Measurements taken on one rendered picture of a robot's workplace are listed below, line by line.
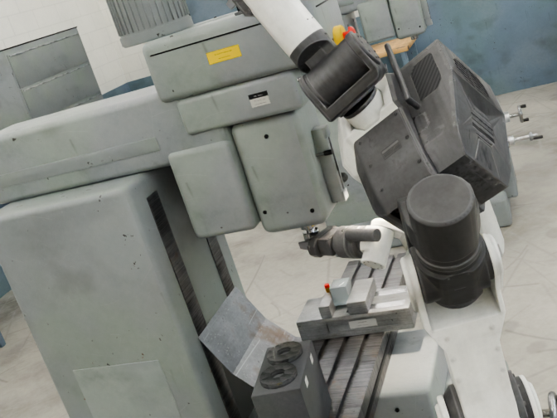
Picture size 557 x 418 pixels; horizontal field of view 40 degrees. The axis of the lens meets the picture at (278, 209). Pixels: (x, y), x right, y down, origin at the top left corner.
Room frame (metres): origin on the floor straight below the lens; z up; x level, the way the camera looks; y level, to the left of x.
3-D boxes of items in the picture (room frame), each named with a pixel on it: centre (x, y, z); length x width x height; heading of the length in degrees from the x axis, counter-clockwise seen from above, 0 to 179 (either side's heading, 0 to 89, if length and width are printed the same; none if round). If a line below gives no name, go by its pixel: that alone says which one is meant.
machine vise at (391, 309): (2.10, -0.13, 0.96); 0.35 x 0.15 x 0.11; 68
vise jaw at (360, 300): (2.09, -0.16, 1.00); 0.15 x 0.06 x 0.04; 158
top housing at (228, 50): (2.02, -0.05, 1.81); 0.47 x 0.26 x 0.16; 67
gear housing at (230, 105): (2.03, -0.03, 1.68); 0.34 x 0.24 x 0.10; 67
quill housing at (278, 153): (2.02, -0.06, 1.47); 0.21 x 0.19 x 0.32; 157
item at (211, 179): (2.09, 0.11, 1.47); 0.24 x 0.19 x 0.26; 157
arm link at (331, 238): (1.95, -0.13, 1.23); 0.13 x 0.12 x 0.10; 132
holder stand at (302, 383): (1.64, 0.11, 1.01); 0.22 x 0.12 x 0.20; 165
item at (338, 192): (1.97, -0.17, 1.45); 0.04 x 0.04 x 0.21; 67
